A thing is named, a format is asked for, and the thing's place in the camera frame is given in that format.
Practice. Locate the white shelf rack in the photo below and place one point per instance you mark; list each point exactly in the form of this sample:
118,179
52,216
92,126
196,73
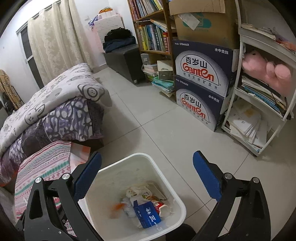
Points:
254,38

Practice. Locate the stack of white papers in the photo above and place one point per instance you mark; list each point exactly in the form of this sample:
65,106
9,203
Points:
245,125

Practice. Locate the window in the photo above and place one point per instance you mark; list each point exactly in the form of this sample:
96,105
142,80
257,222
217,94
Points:
27,51

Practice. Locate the brown cardboard box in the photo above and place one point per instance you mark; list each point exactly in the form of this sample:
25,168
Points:
208,34

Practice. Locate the plaid coat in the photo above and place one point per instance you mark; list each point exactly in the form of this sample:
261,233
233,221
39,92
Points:
9,88

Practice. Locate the white tissue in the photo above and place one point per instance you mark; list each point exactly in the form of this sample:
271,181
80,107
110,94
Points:
129,208

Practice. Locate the beige cardboard box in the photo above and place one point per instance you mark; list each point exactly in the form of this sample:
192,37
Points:
165,70

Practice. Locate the white trash bin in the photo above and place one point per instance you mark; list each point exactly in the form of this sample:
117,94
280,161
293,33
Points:
120,169

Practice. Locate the pink plush toy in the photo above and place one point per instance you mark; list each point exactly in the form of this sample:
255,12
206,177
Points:
256,64

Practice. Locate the dark blue water carton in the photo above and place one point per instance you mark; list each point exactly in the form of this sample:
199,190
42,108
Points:
196,106
201,67

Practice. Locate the stack of thin books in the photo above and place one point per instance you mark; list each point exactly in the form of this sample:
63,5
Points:
259,90

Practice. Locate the pink white drawer cabinet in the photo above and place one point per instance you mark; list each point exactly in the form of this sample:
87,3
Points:
108,23

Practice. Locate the red snack packet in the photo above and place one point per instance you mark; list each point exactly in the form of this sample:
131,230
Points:
159,206

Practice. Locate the wooden bookshelf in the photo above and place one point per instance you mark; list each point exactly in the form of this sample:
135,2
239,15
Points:
168,34

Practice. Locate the patterned tablecloth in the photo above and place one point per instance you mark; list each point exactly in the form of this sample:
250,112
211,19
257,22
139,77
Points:
41,164

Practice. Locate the purple patterned bedsheet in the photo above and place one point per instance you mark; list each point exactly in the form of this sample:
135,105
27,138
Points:
64,120

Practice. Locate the cream curtain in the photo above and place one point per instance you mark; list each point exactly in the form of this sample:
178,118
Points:
57,34

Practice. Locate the white cat print quilt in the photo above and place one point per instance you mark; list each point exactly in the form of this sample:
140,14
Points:
46,99

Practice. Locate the black storage bench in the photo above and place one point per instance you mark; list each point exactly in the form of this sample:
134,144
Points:
124,62

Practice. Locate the row of books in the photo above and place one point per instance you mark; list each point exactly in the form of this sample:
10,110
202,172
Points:
150,37
143,7

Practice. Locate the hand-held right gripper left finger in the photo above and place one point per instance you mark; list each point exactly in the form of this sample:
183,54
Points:
89,171

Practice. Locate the blue carton box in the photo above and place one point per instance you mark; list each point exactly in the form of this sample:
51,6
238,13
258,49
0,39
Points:
148,215

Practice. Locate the pink orange sheet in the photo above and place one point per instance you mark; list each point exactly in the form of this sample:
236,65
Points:
79,153

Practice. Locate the grey storage box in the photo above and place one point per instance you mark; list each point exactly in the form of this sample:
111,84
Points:
149,59

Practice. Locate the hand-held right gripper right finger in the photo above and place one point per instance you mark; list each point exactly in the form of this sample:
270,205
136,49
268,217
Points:
208,176

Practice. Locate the black bag on stool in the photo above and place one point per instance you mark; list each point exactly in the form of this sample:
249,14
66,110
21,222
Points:
118,39

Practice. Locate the colourful toy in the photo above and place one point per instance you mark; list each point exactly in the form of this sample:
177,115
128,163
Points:
105,10

